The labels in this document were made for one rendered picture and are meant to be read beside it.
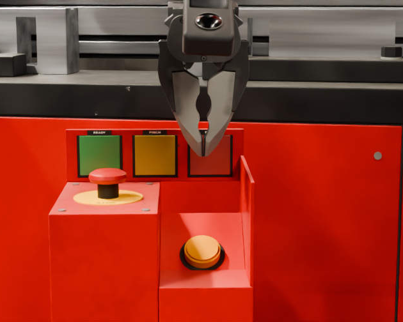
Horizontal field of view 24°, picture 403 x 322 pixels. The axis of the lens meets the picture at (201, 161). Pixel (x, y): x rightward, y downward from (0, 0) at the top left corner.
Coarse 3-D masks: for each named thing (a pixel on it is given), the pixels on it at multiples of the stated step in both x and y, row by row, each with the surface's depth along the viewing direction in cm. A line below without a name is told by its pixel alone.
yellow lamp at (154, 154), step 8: (136, 136) 104; (144, 136) 104; (152, 136) 104; (160, 136) 104; (168, 136) 104; (136, 144) 104; (144, 144) 104; (152, 144) 104; (160, 144) 104; (168, 144) 104; (136, 152) 104; (144, 152) 104; (152, 152) 105; (160, 152) 105; (168, 152) 105; (136, 160) 105; (144, 160) 105; (152, 160) 105; (160, 160) 105; (168, 160) 105; (136, 168) 105; (144, 168) 105; (152, 168) 105; (160, 168) 105; (168, 168) 105
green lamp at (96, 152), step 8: (80, 136) 104; (88, 136) 104; (96, 136) 104; (104, 136) 104; (112, 136) 104; (80, 144) 104; (88, 144) 104; (96, 144) 104; (104, 144) 104; (112, 144) 104; (80, 152) 104; (88, 152) 104; (96, 152) 104; (104, 152) 104; (112, 152) 104; (80, 160) 104; (88, 160) 104; (96, 160) 105; (104, 160) 105; (112, 160) 105; (80, 168) 105; (88, 168) 105; (96, 168) 105
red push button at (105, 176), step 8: (104, 168) 98; (112, 168) 98; (96, 176) 95; (104, 176) 95; (112, 176) 95; (120, 176) 95; (104, 184) 95; (112, 184) 96; (104, 192) 96; (112, 192) 96
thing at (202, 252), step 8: (192, 240) 99; (200, 240) 99; (208, 240) 99; (184, 248) 98; (192, 248) 98; (200, 248) 98; (208, 248) 98; (216, 248) 98; (184, 256) 98; (192, 256) 97; (200, 256) 97; (208, 256) 97; (216, 256) 97; (192, 264) 98; (200, 264) 97; (208, 264) 97
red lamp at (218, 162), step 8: (224, 136) 104; (224, 144) 105; (192, 152) 105; (216, 152) 105; (224, 152) 105; (192, 160) 105; (200, 160) 105; (208, 160) 105; (216, 160) 105; (224, 160) 105; (192, 168) 105; (200, 168) 105; (208, 168) 105; (216, 168) 105; (224, 168) 105
